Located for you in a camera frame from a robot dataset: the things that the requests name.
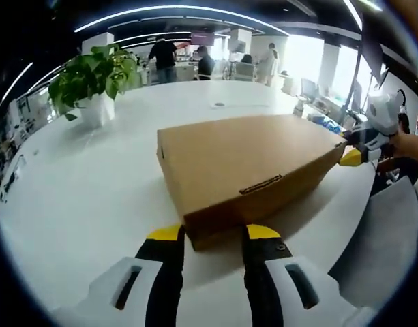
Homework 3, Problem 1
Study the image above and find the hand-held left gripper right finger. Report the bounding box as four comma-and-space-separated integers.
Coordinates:
241, 223, 376, 327

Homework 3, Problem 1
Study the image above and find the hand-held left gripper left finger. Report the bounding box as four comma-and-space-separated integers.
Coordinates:
53, 223, 186, 327

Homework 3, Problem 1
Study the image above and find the blue glossy tissue pack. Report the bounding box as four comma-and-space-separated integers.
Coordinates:
312, 115, 342, 132

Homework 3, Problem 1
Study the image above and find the brown cardboard shoe box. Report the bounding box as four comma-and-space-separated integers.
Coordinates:
156, 114, 349, 253

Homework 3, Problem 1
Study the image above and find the person's right hand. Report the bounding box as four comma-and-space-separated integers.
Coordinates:
377, 131, 416, 174

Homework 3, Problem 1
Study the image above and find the computer monitor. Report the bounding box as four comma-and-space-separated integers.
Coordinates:
300, 77, 319, 100

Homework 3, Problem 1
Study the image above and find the white office chair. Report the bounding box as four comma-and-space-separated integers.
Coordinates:
235, 63, 256, 82

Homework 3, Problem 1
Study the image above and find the green plant in white pot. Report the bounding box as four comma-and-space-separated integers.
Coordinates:
48, 43, 138, 129

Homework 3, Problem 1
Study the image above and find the white ceiling light strip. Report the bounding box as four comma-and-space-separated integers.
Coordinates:
74, 5, 291, 35

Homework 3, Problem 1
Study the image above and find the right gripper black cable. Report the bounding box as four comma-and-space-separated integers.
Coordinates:
395, 88, 408, 110

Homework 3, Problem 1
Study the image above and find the black cable bundle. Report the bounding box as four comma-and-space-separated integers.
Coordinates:
0, 155, 25, 202

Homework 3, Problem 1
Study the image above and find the purple wall screen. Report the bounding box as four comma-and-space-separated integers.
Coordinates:
190, 33, 215, 46

